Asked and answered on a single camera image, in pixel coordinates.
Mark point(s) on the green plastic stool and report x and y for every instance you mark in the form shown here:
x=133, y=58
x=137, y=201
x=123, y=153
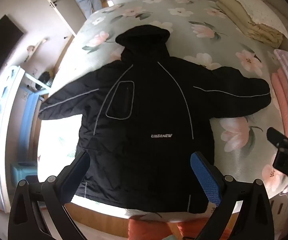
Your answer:
x=24, y=171

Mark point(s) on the pink folded blanket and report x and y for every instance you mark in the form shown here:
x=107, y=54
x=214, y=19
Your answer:
x=283, y=100

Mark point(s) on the white lace pillow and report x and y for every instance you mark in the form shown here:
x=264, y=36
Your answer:
x=256, y=7

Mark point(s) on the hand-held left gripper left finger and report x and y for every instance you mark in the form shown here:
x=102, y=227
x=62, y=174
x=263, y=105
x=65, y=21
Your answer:
x=76, y=175

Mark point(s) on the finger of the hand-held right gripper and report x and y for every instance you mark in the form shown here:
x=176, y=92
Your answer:
x=277, y=136

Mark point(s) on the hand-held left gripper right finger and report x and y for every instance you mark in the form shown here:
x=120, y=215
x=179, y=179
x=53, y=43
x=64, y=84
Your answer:
x=205, y=177

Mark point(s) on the light blue desk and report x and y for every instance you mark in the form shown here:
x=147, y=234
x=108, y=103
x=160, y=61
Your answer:
x=11, y=100

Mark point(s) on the beige wardrobe door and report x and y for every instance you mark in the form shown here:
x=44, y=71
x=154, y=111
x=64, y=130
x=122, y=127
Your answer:
x=56, y=0

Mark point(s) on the cream folded quilt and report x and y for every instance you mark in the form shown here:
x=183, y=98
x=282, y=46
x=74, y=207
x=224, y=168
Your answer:
x=243, y=17

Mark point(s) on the black hooded jacket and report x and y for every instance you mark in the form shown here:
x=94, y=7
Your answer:
x=149, y=105

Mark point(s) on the floral green bedspread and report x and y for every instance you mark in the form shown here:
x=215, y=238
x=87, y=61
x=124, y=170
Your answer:
x=183, y=30

